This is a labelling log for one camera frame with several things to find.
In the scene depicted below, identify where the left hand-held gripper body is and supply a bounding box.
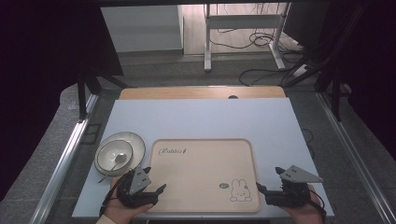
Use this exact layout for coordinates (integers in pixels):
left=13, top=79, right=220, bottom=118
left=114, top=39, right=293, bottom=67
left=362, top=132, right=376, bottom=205
left=116, top=167, right=160, bottom=209

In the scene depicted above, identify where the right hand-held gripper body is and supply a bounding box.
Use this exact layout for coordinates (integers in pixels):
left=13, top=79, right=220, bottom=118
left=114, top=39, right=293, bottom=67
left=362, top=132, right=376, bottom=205
left=264, top=164, right=324, bottom=209

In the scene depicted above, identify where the person's right hand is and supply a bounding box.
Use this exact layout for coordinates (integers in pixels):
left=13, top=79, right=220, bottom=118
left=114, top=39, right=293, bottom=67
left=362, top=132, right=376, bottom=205
left=277, top=184, right=325, bottom=224

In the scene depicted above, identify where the person's left hand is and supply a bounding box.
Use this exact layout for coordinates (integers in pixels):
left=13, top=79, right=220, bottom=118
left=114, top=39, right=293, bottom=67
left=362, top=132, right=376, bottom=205
left=104, top=175, right=154, bottom=224

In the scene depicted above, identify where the white bowl with spoon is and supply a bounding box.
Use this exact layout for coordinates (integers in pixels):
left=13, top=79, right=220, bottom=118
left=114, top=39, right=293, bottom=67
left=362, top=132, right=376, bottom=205
left=93, top=131, right=147, bottom=177

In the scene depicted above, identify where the metal spoon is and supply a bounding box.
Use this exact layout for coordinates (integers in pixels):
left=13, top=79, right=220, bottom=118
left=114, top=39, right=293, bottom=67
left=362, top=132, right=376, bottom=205
left=97, top=152, right=128, bottom=184

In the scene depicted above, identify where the white ceramic bowl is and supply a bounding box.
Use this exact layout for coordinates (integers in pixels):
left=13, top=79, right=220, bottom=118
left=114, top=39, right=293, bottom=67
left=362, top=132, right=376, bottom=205
left=96, top=139, right=134, bottom=175

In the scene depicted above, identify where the beige tray with rabbit print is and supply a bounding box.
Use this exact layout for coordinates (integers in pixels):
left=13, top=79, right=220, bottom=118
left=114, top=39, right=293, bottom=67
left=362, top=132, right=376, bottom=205
left=146, top=138, right=262, bottom=215

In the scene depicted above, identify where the white table board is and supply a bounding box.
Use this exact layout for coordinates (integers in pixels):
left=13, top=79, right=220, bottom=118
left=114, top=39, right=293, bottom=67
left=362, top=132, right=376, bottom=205
left=71, top=98, right=336, bottom=219

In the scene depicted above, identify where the wooden desk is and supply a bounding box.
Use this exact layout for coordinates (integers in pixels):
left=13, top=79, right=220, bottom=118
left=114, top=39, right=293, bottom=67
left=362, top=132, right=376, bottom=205
left=119, top=86, right=287, bottom=101

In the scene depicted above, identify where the black metal stand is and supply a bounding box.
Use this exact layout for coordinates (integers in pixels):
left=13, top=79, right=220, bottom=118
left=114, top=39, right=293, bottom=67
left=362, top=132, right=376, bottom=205
left=281, top=3, right=370, bottom=123
left=76, top=63, right=130, bottom=121

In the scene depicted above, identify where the white power strip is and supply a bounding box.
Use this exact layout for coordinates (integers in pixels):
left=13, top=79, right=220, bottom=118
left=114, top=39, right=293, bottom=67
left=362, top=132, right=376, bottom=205
left=292, top=63, right=310, bottom=77

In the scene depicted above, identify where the white cabinet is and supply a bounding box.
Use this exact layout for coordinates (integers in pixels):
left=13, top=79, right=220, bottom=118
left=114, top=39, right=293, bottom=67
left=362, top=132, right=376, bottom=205
left=100, top=5, right=185, bottom=53

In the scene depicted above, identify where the dark curtain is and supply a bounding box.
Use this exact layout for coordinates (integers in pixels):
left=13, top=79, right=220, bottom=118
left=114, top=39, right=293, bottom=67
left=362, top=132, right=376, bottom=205
left=337, top=0, right=396, bottom=161
left=0, top=0, right=124, bottom=202

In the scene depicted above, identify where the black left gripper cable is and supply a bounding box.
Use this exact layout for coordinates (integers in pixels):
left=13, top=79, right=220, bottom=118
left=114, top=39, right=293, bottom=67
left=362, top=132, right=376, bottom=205
left=98, top=172, right=134, bottom=217

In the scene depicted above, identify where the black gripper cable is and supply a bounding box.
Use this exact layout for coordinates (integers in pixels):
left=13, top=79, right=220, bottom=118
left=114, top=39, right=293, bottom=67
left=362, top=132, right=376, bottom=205
left=98, top=172, right=134, bottom=217
left=307, top=189, right=327, bottom=224

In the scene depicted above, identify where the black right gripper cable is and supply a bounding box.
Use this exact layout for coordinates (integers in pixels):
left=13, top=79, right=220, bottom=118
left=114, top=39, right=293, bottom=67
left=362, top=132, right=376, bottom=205
left=307, top=189, right=327, bottom=224

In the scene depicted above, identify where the thin black cable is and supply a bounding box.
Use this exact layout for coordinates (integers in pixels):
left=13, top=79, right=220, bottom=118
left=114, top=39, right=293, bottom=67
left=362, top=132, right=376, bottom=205
left=300, top=127, right=316, bottom=161

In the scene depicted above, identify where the aluminium rail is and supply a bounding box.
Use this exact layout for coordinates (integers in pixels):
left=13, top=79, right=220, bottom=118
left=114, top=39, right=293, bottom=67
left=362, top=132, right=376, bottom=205
left=29, top=92, right=101, bottom=224
left=315, top=91, right=396, bottom=224

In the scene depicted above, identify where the black floor cable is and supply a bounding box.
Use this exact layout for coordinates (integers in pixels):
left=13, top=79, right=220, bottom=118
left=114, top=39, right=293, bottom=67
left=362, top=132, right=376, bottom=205
left=208, top=28, right=304, bottom=54
left=238, top=62, right=300, bottom=87

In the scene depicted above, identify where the white metal desk frame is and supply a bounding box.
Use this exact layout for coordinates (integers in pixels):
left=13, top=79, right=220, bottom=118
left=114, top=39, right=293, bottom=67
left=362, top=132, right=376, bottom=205
left=203, top=3, right=291, bottom=73

